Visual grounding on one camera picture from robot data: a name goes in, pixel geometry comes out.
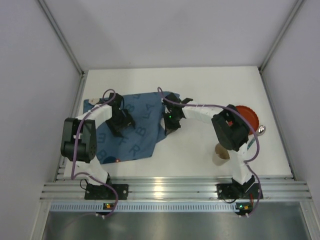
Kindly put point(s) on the aluminium frame post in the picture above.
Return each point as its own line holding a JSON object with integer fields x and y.
{"x": 289, "y": 19}
{"x": 61, "y": 37}

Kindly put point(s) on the spoon with teal handle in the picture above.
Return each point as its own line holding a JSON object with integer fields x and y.
{"x": 259, "y": 132}

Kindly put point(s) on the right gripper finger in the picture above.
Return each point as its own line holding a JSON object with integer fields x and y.
{"x": 186, "y": 101}
{"x": 171, "y": 123}

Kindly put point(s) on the left aluminium frame post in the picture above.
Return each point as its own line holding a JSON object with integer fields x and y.
{"x": 61, "y": 37}

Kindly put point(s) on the perforated cable duct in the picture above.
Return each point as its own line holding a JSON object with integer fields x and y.
{"x": 144, "y": 207}

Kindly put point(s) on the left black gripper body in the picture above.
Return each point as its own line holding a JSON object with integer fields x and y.
{"x": 121, "y": 122}

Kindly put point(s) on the aluminium mounting rail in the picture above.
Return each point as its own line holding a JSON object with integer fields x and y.
{"x": 149, "y": 180}

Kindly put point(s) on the beige paper cup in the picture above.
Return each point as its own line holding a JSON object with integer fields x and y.
{"x": 220, "y": 155}

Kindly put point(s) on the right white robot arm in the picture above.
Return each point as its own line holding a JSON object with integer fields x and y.
{"x": 231, "y": 129}

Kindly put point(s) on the red round plate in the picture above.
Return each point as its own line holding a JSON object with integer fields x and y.
{"x": 250, "y": 115}

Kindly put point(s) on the right aluminium frame post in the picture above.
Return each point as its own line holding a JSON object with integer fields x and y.
{"x": 289, "y": 19}

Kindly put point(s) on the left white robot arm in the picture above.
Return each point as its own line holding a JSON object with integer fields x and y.
{"x": 79, "y": 137}

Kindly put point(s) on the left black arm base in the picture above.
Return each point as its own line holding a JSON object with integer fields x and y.
{"x": 101, "y": 192}

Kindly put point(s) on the blue letter-print placemat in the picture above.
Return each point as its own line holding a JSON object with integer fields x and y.
{"x": 136, "y": 142}

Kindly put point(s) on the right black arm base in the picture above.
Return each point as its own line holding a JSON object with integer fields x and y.
{"x": 232, "y": 191}

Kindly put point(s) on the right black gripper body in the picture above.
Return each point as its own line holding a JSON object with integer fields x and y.
{"x": 171, "y": 122}

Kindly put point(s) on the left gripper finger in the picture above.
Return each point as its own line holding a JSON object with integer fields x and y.
{"x": 115, "y": 127}
{"x": 128, "y": 120}

